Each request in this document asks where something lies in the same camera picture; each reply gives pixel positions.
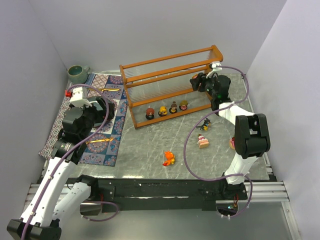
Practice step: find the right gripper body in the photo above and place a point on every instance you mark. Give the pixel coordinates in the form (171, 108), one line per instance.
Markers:
(201, 83)

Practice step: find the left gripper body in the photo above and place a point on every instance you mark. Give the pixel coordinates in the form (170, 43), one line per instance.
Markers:
(105, 110)

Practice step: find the straw hat figurine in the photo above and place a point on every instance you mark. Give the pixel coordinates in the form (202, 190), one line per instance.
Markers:
(183, 105)

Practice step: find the brown-haired figurine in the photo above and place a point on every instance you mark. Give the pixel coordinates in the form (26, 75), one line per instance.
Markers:
(173, 108)

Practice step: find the yellow-haired figurine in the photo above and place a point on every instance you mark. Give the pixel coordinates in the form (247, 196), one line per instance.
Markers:
(162, 111)

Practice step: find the red-haired figurine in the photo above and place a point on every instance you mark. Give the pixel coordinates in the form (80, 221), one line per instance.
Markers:
(150, 114)

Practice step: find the pink donut strawberry toy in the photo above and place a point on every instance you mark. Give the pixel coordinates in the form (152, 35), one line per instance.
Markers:
(232, 143)

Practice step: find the strawberry cake slice toy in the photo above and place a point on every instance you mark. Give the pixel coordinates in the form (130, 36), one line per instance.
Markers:
(202, 142)

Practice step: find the orange dragon toy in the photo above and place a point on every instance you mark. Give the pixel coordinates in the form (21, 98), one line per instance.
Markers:
(169, 158)

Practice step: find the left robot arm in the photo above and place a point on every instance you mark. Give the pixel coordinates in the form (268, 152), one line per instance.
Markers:
(44, 217)

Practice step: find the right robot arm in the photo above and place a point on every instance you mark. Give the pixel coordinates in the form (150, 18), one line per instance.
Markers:
(251, 134)

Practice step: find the orange wooden three-tier shelf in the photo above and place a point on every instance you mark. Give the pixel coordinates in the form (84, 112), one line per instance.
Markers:
(163, 78)

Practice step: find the teal ceramic plate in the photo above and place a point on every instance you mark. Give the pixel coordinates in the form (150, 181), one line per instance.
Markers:
(101, 107)

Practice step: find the gold fork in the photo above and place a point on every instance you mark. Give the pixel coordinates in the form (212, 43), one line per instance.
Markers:
(109, 139)

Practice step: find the patterned blue placemat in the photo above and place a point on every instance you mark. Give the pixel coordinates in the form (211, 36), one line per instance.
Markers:
(103, 153)

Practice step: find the black yellow spiky figurine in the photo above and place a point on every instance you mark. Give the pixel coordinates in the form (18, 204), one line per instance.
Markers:
(205, 125)

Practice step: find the gold knife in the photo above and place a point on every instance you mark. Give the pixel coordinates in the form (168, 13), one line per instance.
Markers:
(109, 89)

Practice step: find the green ceramic mug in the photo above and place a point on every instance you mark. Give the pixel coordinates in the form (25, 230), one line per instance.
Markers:
(78, 74)

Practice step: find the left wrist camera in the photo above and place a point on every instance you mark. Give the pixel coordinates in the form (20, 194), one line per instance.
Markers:
(78, 97)

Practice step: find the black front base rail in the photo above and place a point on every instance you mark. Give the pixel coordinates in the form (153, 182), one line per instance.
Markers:
(149, 194)

